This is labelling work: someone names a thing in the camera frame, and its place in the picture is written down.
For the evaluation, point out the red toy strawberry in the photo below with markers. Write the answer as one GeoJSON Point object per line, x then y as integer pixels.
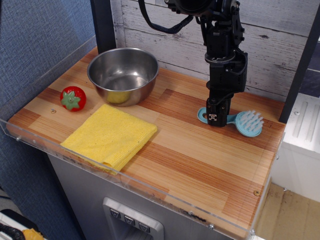
{"type": "Point", "coordinates": [73, 98]}

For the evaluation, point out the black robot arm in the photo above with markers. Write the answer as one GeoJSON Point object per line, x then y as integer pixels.
{"type": "Point", "coordinates": [222, 34]}

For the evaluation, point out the black and yellow object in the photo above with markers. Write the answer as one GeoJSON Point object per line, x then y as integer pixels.
{"type": "Point", "coordinates": [16, 234]}

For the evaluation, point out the black frame post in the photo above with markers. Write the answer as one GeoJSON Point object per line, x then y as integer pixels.
{"type": "Point", "coordinates": [103, 25]}
{"type": "Point", "coordinates": [302, 68]}

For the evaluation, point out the black left frame post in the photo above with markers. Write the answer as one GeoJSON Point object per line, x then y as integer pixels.
{"type": "Point", "coordinates": [103, 25]}

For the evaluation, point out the clear acrylic guard rail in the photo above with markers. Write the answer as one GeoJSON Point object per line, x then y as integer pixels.
{"type": "Point", "coordinates": [31, 178]}

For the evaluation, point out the white toy sink counter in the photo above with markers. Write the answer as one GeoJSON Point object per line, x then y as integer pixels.
{"type": "Point", "coordinates": [297, 164]}

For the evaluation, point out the grey toy fridge cabinet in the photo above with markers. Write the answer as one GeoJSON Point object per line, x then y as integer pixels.
{"type": "Point", "coordinates": [86, 188]}

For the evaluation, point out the light blue brush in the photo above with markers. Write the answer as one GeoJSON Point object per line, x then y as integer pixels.
{"type": "Point", "coordinates": [248, 123]}

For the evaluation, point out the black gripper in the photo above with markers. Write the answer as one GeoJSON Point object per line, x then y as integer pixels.
{"type": "Point", "coordinates": [228, 76]}

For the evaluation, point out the black right frame post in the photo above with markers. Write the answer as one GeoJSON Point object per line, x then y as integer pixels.
{"type": "Point", "coordinates": [302, 68]}

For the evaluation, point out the stainless steel bowl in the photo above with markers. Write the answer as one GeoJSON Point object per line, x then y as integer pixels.
{"type": "Point", "coordinates": [124, 76]}

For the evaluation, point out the yellow folded cloth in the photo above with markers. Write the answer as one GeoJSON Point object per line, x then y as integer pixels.
{"type": "Point", "coordinates": [110, 137]}

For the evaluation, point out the grey dispenser button panel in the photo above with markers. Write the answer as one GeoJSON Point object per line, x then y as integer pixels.
{"type": "Point", "coordinates": [126, 223]}

